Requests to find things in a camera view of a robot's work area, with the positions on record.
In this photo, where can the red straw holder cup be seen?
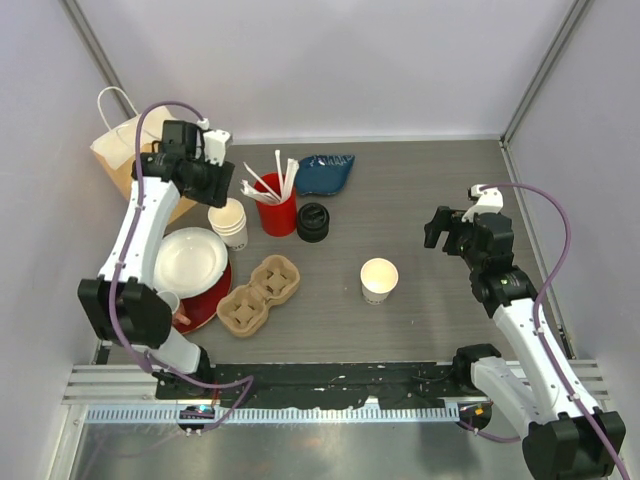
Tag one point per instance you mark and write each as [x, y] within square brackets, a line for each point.
[277, 220]

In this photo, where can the white paper plates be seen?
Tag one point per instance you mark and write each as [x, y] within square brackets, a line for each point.
[189, 262]

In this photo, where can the brown paper bag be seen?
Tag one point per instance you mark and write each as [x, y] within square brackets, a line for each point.
[115, 149]

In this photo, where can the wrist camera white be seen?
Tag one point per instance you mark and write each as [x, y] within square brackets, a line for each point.
[485, 200]
[214, 145]

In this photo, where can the pink mug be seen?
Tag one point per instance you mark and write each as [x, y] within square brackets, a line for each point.
[176, 306]

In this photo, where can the white slotted cable duct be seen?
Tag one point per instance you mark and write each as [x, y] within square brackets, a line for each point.
[192, 415]

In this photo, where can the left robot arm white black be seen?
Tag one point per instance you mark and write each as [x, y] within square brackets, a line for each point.
[121, 304]

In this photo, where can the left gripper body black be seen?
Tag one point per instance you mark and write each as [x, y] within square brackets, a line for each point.
[210, 181]

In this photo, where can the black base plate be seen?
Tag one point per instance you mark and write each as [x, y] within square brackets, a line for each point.
[338, 386]

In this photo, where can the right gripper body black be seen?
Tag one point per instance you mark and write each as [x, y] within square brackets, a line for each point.
[461, 238]

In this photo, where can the brown pulp cup carrier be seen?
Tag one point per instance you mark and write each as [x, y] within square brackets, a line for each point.
[246, 308]

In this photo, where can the stack of white paper cups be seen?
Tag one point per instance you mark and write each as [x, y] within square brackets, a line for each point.
[229, 222]

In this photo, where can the stack of black lids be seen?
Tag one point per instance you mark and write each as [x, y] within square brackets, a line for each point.
[313, 222]

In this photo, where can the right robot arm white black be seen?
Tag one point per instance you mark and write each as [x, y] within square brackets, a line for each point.
[564, 433]

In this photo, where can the blue ceramic leaf dish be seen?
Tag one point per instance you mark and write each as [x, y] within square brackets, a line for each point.
[323, 175]

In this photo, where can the red round tray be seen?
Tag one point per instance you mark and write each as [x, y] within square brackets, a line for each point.
[201, 309]

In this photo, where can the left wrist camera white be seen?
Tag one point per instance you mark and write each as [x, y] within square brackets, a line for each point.
[214, 145]

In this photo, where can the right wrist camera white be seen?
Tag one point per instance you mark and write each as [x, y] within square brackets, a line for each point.
[485, 200]

